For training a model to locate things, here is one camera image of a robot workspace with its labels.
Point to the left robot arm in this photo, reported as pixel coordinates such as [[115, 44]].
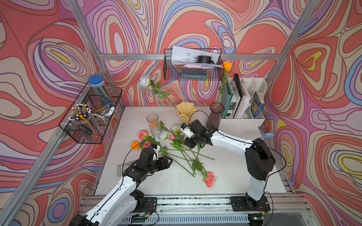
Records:
[[125, 197]]

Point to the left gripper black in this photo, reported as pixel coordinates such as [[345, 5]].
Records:
[[163, 164]]

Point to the purple ribbed glass vase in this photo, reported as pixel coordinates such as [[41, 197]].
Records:
[[215, 116]]

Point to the white papers in basket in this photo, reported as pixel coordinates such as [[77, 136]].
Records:
[[186, 56]]

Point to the yellow ruffled vase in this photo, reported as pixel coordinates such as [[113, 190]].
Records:
[[184, 111]]

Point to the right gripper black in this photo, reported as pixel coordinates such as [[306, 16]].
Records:
[[189, 143]]

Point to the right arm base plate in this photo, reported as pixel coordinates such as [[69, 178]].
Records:
[[245, 203]]

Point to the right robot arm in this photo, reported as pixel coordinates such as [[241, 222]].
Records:
[[259, 158]]

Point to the small pink rosebud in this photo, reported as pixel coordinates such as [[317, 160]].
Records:
[[197, 152]]

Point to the pink rose left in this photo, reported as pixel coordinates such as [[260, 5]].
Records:
[[146, 136]]

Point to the orange rose tall stem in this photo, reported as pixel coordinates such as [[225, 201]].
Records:
[[227, 68]]

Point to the black wire basket left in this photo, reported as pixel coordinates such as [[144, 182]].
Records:
[[102, 114]]

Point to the teal green folder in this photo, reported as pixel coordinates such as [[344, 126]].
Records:
[[227, 94]]

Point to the pink rose beside gripper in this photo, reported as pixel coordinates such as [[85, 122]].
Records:
[[146, 145]]

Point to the black wire basket back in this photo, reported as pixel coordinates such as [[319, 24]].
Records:
[[191, 72]]

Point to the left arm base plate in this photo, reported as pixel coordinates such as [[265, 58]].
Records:
[[146, 204]]

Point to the black white magazine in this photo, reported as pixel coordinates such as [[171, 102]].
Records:
[[234, 100]]

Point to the clear glass vase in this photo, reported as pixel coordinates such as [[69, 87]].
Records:
[[154, 124]]

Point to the white rose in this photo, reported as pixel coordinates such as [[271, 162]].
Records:
[[176, 127], [145, 81], [172, 146]]

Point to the cup of pencils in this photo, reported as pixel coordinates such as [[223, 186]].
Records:
[[82, 118]]

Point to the pink rose right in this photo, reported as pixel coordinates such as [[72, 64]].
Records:
[[194, 167]]

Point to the blue treehouse book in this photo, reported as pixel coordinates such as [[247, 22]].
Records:
[[257, 104]]

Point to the black tape roll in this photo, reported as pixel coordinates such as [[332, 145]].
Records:
[[203, 59]]

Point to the pink book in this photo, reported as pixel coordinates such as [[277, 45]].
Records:
[[244, 102]]

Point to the black wire basket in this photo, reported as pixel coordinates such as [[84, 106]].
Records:
[[191, 72], [102, 114]]

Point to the blue lid pencil jar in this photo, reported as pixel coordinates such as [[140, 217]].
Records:
[[99, 86]]

